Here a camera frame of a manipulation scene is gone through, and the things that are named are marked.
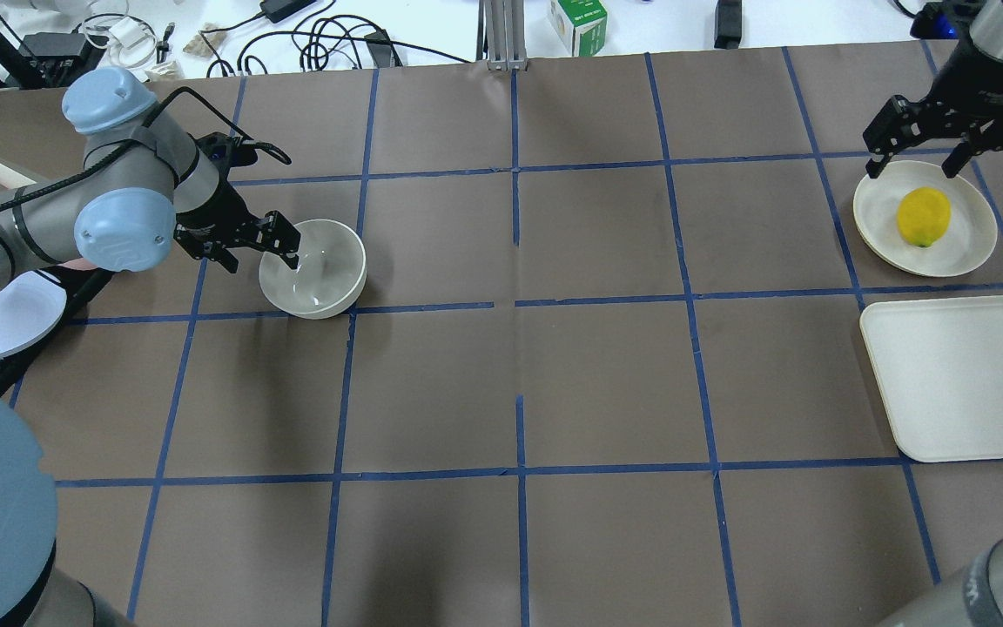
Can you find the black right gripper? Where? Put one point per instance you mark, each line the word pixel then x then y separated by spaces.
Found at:
pixel 981 84

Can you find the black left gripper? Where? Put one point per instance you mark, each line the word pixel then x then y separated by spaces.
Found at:
pixel 217 212

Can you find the yellow lemon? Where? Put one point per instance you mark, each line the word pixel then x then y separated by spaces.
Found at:
pixel 924 216

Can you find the white ceramic bowl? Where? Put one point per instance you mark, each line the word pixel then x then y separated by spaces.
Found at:
pixel 330 272

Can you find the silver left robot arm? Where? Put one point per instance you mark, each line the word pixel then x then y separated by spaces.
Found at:
pixel 146 186

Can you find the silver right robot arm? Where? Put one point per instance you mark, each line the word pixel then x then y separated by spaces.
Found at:
pixel 986 30

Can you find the cream round plate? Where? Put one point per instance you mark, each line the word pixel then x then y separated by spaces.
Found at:
pixel 968 244

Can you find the black plate rack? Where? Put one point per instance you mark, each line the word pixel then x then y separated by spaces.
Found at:
pixel 82 286

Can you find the black power adapter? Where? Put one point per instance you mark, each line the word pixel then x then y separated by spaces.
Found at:
pixel 279 10

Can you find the cream rectangular tray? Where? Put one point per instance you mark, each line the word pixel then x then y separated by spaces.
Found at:
pixel 938 365

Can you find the blue plate in rack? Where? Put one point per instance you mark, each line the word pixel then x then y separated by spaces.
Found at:
pixel 30 307

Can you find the cream plate in rack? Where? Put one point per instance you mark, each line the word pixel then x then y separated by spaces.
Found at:
pixel 13 176

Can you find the green white carton box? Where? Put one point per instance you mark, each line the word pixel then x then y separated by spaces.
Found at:
pixel 581 25

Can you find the aluminium frame post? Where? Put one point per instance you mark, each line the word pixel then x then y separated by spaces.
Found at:
pixel 501 35

